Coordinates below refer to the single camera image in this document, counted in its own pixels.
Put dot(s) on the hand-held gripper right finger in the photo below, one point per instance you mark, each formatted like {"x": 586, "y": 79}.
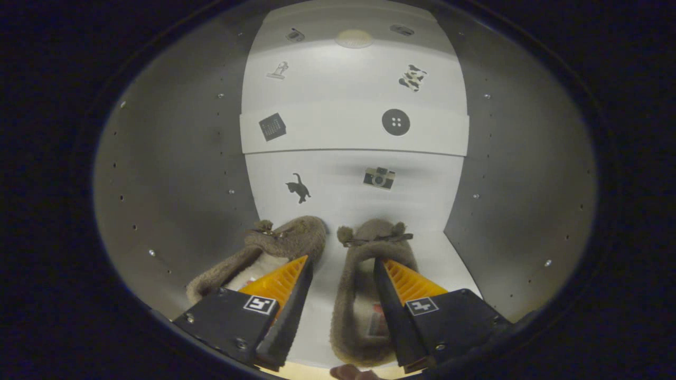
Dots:
{"x": 393, "y": 316}

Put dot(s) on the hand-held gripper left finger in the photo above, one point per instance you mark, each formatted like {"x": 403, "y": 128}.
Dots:
{"x": 293, "y": 311}

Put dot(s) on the brown fuzzy slipper shoe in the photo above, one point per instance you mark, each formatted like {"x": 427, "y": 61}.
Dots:
{"x": 296, "y": 237}
{"x": 354, "y": 274}

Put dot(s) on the dark grey shoe cabinet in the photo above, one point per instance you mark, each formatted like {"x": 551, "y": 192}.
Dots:
{"x": 158, "y": 158}

